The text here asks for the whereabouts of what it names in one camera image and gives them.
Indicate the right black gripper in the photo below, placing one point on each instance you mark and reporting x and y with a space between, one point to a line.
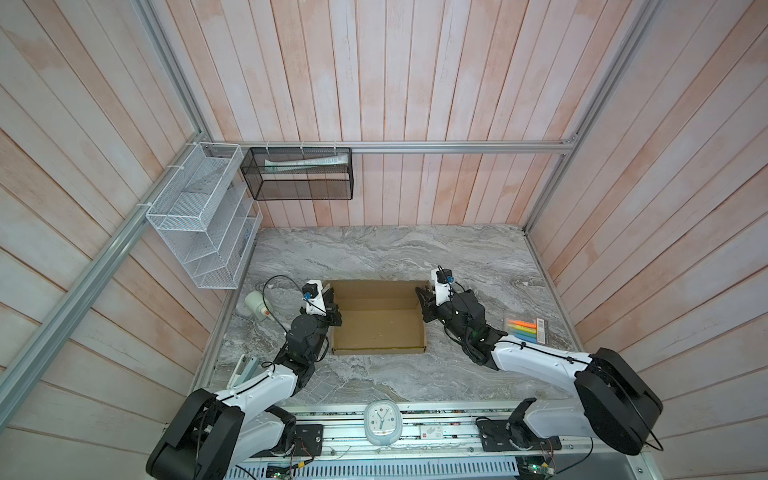
428 307

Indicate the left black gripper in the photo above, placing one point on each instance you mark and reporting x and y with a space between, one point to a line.
331 309

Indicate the brown cardboard box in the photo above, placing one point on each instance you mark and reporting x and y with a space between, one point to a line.
379 317

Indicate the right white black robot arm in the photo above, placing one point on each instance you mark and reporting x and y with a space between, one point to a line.
609 401

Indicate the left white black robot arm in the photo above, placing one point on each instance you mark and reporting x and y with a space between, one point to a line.
213 432

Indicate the pale blue alarm clock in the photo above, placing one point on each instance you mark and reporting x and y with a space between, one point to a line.
383 423

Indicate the pack of coloured markers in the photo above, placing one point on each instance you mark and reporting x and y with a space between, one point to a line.
534 331

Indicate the small white label card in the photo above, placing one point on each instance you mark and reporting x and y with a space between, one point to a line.
431 432

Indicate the white paper in basket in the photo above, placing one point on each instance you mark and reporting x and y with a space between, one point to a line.
314 164

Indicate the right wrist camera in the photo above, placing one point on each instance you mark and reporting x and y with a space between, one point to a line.
441 281

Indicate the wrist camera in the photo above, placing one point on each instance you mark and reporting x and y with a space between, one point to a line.
312 292
441 281

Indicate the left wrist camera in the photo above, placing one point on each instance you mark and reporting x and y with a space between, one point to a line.
312 292

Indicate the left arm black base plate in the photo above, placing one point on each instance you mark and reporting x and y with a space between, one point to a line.
304 440

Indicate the aluminium front rail frame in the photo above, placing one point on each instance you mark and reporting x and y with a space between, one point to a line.
347 454

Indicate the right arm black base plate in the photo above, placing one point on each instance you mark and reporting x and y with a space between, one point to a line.
506 435

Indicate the black mesh wall basket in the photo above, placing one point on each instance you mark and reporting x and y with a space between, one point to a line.
297 186

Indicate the white wire mesh shelf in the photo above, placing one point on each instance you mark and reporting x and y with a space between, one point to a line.
204 215

